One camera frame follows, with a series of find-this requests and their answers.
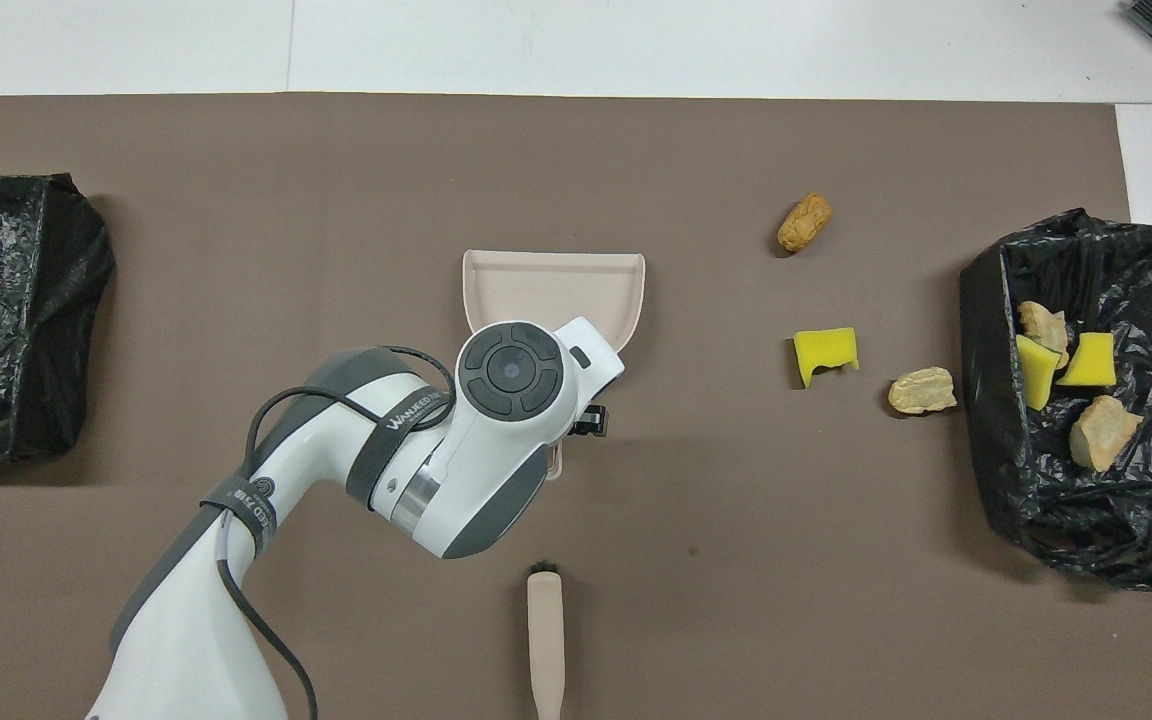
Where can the ridged tan bread chunk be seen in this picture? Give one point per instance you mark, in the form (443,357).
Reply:
(1101,432)

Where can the greyish bread chunk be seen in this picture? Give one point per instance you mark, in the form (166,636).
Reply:
(1042,322)

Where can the notched yellow sponge piece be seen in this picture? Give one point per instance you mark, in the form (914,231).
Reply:
(824,348)

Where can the brown table mat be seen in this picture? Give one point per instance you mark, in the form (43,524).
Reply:
(236,200)

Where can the bin with black plastic bag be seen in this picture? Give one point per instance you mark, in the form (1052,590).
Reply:
(1086,520)
(6,320)

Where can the small yellow sponge piece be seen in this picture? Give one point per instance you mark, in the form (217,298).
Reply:
(1036,375)

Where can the wedge yellow sponge piece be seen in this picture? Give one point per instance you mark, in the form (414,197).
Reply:
(1091,362)

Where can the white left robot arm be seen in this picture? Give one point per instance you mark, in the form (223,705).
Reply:
(481,455)

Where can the beige plastic dustpan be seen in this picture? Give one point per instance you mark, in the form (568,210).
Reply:
(546,285)

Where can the brown bread roll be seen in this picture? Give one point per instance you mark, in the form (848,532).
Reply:
(804,223)

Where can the beige hand brush black bristles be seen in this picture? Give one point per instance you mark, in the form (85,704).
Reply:
(545,640)

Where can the pale bread piece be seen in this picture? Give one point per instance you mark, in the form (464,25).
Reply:
(922,391)

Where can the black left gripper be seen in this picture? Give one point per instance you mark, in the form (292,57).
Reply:
(590,422)

